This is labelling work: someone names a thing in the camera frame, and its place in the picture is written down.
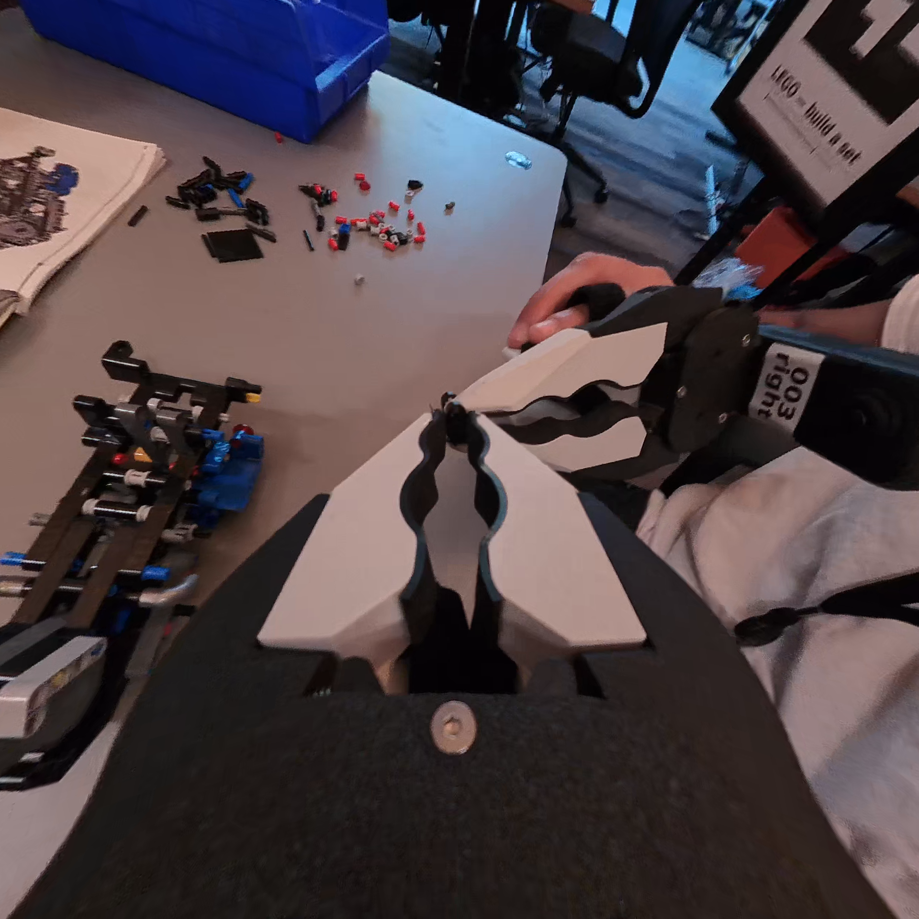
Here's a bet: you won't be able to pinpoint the black lanyard strap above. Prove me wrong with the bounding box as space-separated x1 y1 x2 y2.
734 589 919 647

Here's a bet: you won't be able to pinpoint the pile of black lego pieces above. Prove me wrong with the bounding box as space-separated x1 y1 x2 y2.
165 154 277 245

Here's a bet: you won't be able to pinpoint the white lego instruction booklet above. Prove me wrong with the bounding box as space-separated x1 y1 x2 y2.
0 108 168 331

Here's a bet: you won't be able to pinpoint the blue plastic storage bin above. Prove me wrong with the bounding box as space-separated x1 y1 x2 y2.
18 0 392 145

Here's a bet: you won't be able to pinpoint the person's white shirt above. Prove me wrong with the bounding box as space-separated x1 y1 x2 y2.
635 273 919 919

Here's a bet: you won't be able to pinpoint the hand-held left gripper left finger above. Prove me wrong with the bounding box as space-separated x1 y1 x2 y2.
257 411 460 659

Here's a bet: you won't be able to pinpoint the partly built black lego model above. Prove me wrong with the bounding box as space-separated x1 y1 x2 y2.
0 339 268 794

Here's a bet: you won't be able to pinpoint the blue crinkled wrapper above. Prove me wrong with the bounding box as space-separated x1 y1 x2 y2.
691 257 763 303

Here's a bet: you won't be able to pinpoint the orange box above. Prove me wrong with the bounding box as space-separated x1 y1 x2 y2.
736 207 848 288

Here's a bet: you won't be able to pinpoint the person's right forearm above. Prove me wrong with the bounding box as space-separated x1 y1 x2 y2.
757 276 919 353

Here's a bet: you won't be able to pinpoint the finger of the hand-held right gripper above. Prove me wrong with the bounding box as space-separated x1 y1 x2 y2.
513 403 650 476
452 322 670 417

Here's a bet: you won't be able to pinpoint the black metal stand bars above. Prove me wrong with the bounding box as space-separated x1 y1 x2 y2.
673 161 919 295

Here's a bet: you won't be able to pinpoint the black flat lego plate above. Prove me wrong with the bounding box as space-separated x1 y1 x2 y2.
201 228 265 264

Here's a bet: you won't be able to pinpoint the pile of red grey lego pieces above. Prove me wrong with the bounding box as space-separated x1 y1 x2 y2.
298 171 428 252

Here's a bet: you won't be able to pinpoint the black framed white sign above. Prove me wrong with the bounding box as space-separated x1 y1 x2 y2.
711 0 919 211

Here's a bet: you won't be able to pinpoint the person's right hand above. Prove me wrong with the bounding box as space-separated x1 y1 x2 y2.
506 251 676 360

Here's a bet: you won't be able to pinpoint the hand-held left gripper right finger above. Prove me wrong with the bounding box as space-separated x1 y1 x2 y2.
459 413 656 658

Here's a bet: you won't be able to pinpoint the black office chair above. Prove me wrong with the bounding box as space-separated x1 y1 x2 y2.
538 0 708 209

